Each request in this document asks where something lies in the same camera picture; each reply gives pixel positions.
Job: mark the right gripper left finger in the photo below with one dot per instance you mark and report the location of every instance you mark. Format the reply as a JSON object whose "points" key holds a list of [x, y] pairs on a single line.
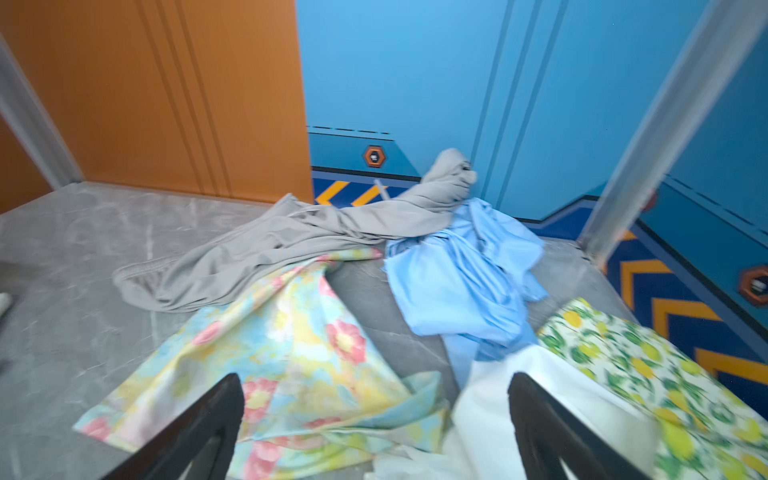
{"points": [[198, 444]]}

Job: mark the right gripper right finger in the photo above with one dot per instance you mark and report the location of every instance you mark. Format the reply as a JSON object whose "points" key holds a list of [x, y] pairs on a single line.
{"points": [[552, 441]]}

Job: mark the pastel floral cloth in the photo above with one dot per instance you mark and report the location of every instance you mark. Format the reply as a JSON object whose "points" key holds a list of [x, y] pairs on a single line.
{"points": [[318, 395]]}

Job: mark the lemon print cloth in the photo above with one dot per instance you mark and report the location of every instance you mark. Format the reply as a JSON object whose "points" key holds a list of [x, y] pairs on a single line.
{"points": [[634, 388]]}

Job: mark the light blue cloth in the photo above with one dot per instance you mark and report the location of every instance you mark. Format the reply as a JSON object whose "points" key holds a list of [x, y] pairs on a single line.
{"points": [[469, 284]]}

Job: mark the grey cloth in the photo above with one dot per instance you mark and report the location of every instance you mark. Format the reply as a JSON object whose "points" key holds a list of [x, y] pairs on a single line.
{"points": [[291, 231]]}

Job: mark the left corner aluminium post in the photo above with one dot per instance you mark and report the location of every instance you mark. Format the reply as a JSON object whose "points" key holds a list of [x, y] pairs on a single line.
{"points": [[33, 127]]}

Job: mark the corner aluminium post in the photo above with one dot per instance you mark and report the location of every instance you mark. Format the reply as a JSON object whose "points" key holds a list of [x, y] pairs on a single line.
{"points": [[713, 54], [33, 127]]}

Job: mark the right corner aluminium post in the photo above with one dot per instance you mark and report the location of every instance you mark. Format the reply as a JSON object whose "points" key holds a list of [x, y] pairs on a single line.
{"points": [[713, 54]]}

